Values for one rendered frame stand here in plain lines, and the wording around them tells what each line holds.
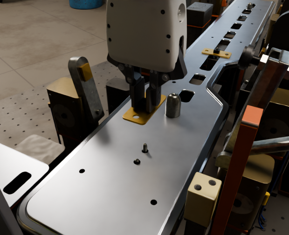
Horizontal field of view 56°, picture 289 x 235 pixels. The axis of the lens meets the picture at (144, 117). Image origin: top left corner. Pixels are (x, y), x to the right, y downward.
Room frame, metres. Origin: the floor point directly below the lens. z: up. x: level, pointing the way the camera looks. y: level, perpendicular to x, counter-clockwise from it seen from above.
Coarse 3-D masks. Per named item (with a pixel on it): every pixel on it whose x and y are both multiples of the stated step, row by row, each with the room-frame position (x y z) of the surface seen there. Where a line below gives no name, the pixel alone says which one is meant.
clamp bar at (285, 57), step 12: (252, 48) 0.28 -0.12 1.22; (276, 48) 0.29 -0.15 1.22; (240, 60) 0.28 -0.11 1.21; (252, 60) 0.28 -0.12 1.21; (264, 60) 0.27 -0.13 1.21; (276, 60) 0.26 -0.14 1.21; (288, 60) 0.26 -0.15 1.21; (264, 72) 0.26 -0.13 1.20; (276, 72) 0.26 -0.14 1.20; (288, 72) 0.26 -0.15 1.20; (264, 84) 0.26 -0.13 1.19; (276, 84) 0.25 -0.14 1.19; (252, 96) 0.26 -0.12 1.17; (264, 96) 0.26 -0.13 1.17; (264, 108) 0.26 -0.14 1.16; (240, 120) 0.27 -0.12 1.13; (228, 144) 0.27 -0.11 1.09
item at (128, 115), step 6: (162, 96) 0.37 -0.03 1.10; (138, 102) 0.34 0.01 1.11; (144, 102) 0.35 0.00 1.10; (162, 102) 0.36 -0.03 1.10; (132, 108) 0.34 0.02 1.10; (138, 108) 0.34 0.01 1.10; (144, 108) 0.34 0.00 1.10; (156, 108) 0.34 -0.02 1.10; (126, 114) 0.32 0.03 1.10; (132, 114) 0.32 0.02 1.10; (138, 114) 0.32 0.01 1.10; (144, 114) 0.32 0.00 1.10; (150, 114) 0.32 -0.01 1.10; (126, 120) 0.31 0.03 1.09; (132, 120) 0.31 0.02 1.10; (138, 120) 0.31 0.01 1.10; (144, 120) 0.31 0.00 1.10
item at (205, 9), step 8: (192, 8) 1.12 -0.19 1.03; (200, 8) 1.12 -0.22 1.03; (208, 8) 1.12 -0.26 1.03; (192, 16) 1.10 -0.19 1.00; (200, 16) 1.08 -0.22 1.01; (208, 16) 1.14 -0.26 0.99; (192, 24) 1.10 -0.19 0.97; (200, 24) 1.08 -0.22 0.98; (208, 24) 1.17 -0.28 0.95; (192, 32) 1.10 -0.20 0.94; (200, 32) 1.08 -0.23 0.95; (192, 40) 1.10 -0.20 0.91
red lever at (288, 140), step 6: (276, 138) 0.26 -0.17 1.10; (282, 138) 0.26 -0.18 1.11; (288, 138) 0.25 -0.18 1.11; (258, 144) 0.27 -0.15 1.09; (264, 144) 0.26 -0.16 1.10; (270, 144) 0.26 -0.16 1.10; (276, 144) 0.25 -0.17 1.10; (282, 144) 0.25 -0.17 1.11; (288, 144) 0.25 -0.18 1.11; (252, 150) 0.26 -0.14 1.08; (258, 150) 0.26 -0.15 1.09; (264, 150) 0.26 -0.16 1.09; (270, 150) 0.25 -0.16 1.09; (276, 150) 0.25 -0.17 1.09; (282, 150) 0.25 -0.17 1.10; (288, 150) 0.25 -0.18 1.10
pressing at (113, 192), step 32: (256, 0) 1.36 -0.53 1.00; (224, 32) 0.94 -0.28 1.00; (256, 32) 0.93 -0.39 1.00; (192, 64) 0.69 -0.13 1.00; (224, 64) 0.68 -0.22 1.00; (96, 128) 0.41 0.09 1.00; (128, 128) 0.41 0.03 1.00; (160, 128) 0.41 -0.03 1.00; (192, 128) 0.41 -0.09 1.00; (64, 160) 0.33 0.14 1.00; (96, 160) 0.32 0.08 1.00; (128, 160) 0.32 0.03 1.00; (160, 160) 0.32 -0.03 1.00; (192, 160) 0.32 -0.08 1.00; (32, 192) 0.26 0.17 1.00; (64, 192) 0.26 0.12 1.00; (96, 192) 0.26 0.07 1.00; (128, 192) 0.26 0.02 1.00; (160, 192) 0.26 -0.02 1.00; (32, 224) 0.21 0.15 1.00; (64, 224) 0.20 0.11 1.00; (96, 224) 0.20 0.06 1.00; (128, 224) 0.20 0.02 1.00; (160, 224) 0.20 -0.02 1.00
